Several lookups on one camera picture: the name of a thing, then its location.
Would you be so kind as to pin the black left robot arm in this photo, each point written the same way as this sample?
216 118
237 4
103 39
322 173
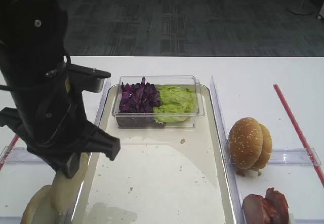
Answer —
34 61

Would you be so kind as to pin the metal tray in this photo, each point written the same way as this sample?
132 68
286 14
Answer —
169 175

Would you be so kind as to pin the white bottom bun slice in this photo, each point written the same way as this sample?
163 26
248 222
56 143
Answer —
64 191

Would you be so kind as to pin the purple cabbage shreds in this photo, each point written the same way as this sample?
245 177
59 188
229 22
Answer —
141 97

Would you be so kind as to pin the sesame top bun front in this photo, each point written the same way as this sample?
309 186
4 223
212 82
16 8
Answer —
245 142

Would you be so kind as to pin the clear pusher track upper right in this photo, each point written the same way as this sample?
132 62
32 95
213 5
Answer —
295 157

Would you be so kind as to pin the left red rail strip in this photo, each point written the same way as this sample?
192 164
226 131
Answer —
7 150

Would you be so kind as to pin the clear pusher track upper left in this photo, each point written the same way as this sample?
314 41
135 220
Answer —
20 155

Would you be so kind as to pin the clear plastic vegetable box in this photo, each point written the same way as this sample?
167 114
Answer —
142 120

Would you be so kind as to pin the red rail strip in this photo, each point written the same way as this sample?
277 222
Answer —
299 132
7 150

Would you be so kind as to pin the red meat slices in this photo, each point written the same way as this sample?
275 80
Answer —
273 208

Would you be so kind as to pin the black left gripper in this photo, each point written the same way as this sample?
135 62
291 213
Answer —
56 129

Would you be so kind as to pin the clear pusher track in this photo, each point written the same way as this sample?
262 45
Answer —
20 155
295 157

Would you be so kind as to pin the sesame top bun rear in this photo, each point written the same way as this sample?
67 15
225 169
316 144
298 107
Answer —
266 150

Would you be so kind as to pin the green lettuce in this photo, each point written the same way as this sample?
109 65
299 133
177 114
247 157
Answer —
175 100

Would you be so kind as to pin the standing bottom bun slice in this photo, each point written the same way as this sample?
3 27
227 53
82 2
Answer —
39 209

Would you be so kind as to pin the right red rail strip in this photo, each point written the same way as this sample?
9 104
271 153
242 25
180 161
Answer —
299 132

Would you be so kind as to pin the floor stand base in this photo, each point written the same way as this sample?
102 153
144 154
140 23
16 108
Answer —
301 9

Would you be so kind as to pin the sesame bun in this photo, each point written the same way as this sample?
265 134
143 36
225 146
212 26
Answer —
245 142
266 150

